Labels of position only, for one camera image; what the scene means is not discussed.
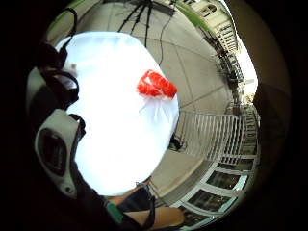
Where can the red and clear plastic packet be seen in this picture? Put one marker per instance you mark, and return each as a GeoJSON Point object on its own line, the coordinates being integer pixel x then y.
{"type": "Point", "coordinates": [157, 85]}

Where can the small black object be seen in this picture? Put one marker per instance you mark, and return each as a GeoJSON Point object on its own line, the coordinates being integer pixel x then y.
{"type": "Point", "coordinates": [177, 143]}

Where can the person's legs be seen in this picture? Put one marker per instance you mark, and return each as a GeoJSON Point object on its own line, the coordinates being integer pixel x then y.
{"type": "Point", "coordinates": [160, 216]}

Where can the black tripod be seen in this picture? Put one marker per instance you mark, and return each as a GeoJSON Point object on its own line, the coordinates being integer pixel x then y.
{"type": "Point", "coordinates": [141, 14]}

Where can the white metal railing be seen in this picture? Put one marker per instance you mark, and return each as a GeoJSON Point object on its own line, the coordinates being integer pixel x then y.
{"type": "Point", "coordinates": [211, 134]}

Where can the white framed glass windows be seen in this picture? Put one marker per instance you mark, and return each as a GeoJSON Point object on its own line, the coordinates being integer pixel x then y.
{"type": "Point", "coordinates": [221, 184]}

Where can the green hedge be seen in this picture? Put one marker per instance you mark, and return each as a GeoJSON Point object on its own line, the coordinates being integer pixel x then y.
{"type": "Point", "coordinates": [192, 14]}

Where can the white building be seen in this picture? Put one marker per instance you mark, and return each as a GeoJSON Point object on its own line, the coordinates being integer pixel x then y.
{"type": "Point", "coordinates": [221, 24]}

